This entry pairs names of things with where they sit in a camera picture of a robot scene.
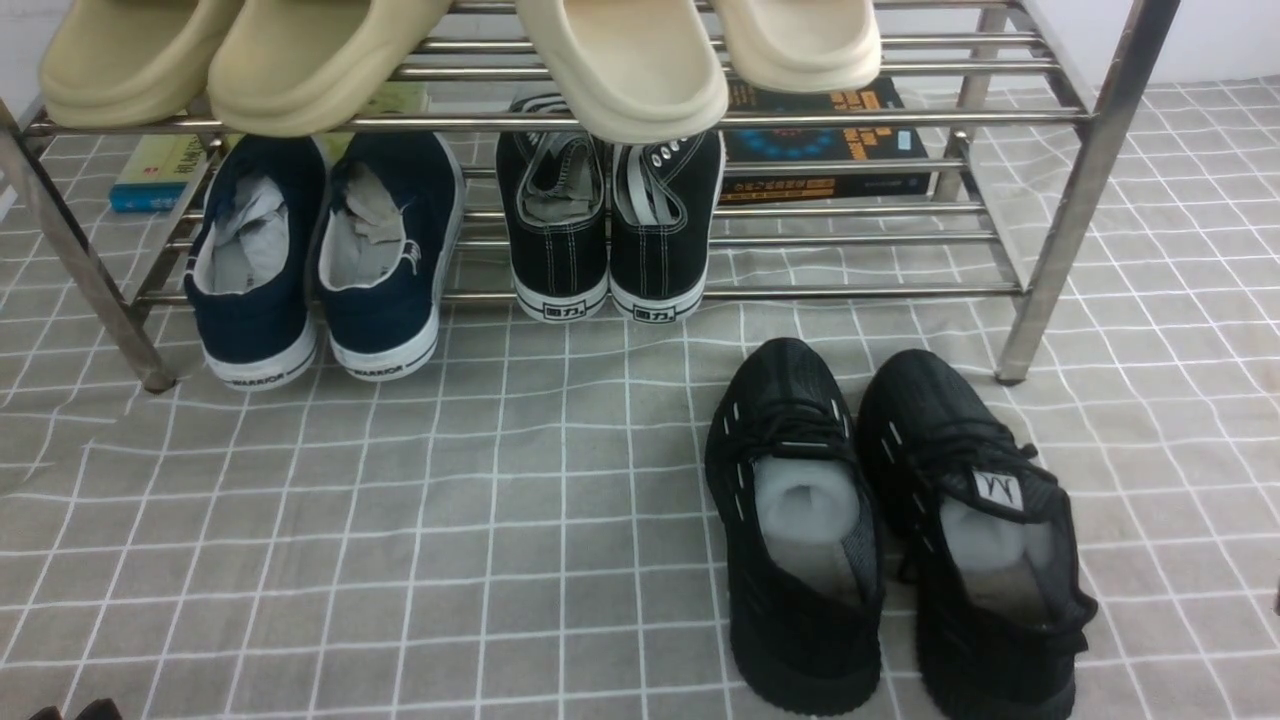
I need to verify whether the cream slipper right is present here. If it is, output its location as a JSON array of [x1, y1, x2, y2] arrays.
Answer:
[[712, 1, 882, 94]]

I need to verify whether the dark object bottom left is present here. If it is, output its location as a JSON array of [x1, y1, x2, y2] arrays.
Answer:
[[29, 698, 123, 720]]

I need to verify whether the navy sneaker right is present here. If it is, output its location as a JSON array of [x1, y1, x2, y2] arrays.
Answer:
[[315, 131, 465, 382]]

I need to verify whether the green blue book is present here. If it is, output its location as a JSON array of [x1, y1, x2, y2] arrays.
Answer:
[[108, 82, 430, 214]]

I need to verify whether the navy sneaker left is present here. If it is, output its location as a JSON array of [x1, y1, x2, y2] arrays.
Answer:
[[183, 135, 328, 391]]

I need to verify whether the black canvas sneaker right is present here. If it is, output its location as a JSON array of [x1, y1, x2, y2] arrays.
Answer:
[[609, 131, 726, 324]]

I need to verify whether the black knit sneaker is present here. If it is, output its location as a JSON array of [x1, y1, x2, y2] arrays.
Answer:
[[855, 348, 1098, 719], [704, 337, 884, 717]]

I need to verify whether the cream slipper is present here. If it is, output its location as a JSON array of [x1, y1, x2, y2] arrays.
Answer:
[[712, 1, 882, 94], [515, 1, 730, 145]]

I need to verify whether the grey checked floor cloth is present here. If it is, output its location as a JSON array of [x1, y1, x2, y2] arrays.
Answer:
[[1, 78, 1279, 719]]

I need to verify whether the cream slipper centre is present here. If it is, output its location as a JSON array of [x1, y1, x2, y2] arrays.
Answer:
[[515, 1, 730, 145]]

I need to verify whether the black canvas sneaker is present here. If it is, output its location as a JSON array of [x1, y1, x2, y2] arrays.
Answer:
[[609, 131, 726, 324], [495, 129, 609, 324]]

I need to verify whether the black orange book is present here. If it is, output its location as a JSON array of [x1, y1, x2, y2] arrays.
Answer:
[[719, 77, 933, 206]]

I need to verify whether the tan slipper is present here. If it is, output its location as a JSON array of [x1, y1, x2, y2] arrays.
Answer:
[[207, 1, 451, 138], [38, 1, 244, 129]]

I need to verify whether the black canvas sneaker left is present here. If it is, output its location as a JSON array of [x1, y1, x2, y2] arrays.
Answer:
[[495, 129, 609, 324]]

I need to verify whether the navy sneaker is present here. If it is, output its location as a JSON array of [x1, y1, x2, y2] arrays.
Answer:
[[183, 135, 328, 391], [315, 131, 465, 382]]

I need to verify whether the metal shoe rack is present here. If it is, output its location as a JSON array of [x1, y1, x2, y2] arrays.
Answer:
[[3, 1, 1179, 393]]

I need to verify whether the tan slipper far left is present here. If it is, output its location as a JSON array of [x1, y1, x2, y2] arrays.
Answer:
[[38, 1, 244, 129]]

